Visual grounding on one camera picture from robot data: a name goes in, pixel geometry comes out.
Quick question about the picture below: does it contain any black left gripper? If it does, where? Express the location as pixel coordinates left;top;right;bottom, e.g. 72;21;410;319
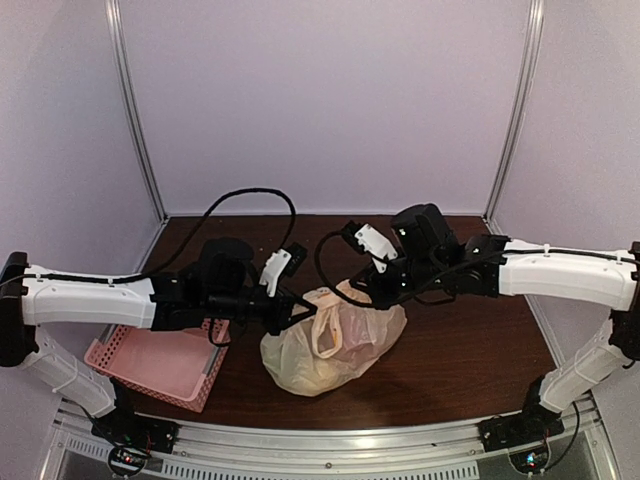
205;283;317;335

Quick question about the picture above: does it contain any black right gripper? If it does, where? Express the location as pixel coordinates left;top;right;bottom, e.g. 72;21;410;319
351;245;447;310

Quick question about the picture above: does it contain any beige plastic bag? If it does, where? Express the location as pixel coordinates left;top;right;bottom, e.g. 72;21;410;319
260;287;407;397

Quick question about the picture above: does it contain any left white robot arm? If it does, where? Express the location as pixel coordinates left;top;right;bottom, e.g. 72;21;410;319
1;238;317;444

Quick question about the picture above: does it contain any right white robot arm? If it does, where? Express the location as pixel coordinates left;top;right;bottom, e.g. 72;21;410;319
343;204;639;442

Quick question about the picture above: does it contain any pink perforated plastic basket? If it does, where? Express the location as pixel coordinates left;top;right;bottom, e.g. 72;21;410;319
84;320;230;413

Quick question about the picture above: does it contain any right black camera cable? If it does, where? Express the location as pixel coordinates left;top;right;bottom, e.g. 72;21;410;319
313;227;506;307

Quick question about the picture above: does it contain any black camera cable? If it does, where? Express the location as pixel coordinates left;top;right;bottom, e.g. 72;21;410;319
313;227;506;307
0;187;297;291

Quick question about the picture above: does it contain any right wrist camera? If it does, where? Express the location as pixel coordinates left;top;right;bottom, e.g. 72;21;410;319
342;221;398;274

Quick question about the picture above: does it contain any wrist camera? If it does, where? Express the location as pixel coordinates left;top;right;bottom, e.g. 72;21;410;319
259;243;307;298
342;221;398;274

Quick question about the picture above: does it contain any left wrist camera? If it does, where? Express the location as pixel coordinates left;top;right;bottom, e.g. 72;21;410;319
259;243;307;298

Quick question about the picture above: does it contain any left black camera cable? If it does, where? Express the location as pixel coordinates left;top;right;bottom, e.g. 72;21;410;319
0;187;297;291

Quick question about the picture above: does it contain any front aluminium rail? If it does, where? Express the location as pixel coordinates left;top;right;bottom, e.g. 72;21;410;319
36;395;621;479

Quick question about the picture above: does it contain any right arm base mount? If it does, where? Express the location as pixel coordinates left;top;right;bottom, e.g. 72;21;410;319
477;377;565;475

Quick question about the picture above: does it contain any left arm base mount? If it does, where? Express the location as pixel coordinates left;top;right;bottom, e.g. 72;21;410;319
85;382;179;479

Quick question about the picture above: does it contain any right aluminium frame post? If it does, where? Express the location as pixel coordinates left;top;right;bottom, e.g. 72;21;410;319
483;0;546;230

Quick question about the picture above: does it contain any aluminium frame post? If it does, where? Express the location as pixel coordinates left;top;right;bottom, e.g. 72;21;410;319
483;0;546;230
104;0;168;223

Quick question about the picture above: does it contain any left aluminium frame post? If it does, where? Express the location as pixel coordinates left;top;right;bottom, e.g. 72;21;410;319
104;0;168;223

